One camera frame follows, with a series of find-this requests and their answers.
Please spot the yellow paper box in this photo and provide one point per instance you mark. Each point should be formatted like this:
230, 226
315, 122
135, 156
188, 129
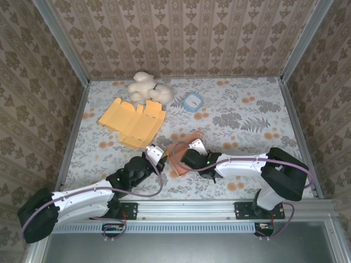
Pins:
129, 120

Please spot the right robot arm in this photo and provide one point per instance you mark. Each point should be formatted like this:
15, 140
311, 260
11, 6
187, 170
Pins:
238, 170

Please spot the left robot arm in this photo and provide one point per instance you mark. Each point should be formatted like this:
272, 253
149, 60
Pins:
82, 200

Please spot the floral patterned table cover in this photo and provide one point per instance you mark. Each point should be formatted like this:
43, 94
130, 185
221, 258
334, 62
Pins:
246, 123

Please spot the white plush seal toy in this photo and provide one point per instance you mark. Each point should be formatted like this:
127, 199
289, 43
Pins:
148, 87

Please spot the grey metal panel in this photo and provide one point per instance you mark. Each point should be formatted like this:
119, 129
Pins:
164, 249

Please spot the aluminium mounting rail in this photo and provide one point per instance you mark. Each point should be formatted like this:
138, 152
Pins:
186, 209

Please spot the aluminium side rail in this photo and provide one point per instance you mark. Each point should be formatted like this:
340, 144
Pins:
301, 137
70, 145

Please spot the aluminium frame post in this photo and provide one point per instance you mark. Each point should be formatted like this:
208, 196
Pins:
307, 41
63, 43

